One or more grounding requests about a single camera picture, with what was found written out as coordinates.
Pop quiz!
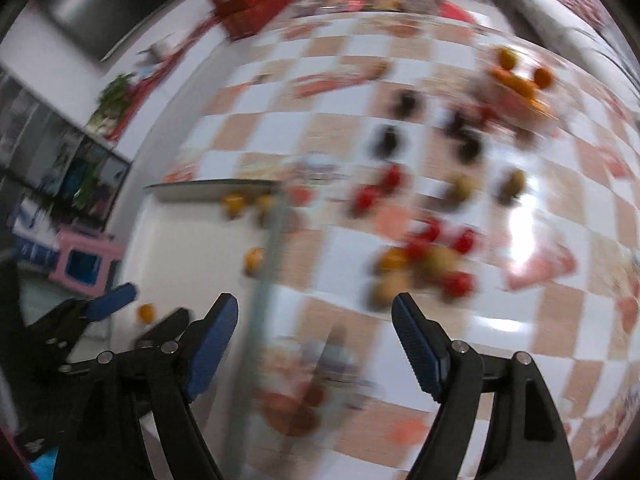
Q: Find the dark plum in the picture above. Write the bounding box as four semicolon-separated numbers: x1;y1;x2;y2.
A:
392;89;420;118
456;132;485;163
372;125;403;158

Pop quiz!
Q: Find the glass-door cabinet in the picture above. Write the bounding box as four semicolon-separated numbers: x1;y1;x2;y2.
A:
0;70;132;233

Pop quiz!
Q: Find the checkered tablecloth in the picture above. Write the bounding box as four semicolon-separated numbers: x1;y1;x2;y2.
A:
125;10;640;480

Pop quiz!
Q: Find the pink stool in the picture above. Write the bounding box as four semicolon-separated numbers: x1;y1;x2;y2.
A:
48;227;124;297

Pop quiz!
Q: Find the yellow-brown round fruit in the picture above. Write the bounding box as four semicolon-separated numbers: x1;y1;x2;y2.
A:
422;245;462;283
371;276;408;311

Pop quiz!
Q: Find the dark screen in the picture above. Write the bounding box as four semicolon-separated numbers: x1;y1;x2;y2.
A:
30;0;201;61

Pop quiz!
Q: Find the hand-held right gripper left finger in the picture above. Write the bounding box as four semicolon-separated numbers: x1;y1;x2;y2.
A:
55;294;241;480

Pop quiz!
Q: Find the large red box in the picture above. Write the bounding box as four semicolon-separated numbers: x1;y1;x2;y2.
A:
209;0;295;40

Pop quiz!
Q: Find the brown-green kiwi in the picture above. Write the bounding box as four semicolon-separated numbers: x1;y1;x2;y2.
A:
446;174;480;203
499;169;528;203

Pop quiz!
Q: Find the green plant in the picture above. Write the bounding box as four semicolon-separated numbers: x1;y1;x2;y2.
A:
89;72;139;135

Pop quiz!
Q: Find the white tray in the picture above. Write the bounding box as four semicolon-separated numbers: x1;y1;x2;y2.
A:
107;179;288;480

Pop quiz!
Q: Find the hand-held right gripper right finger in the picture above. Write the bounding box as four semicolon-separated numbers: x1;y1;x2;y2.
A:
391;293;577;480

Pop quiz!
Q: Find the blue box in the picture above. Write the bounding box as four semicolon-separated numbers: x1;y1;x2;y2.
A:
11;232;60;267

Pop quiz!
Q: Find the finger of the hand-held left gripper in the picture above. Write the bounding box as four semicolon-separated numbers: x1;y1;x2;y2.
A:
30;282;139;361
134;308;192;350

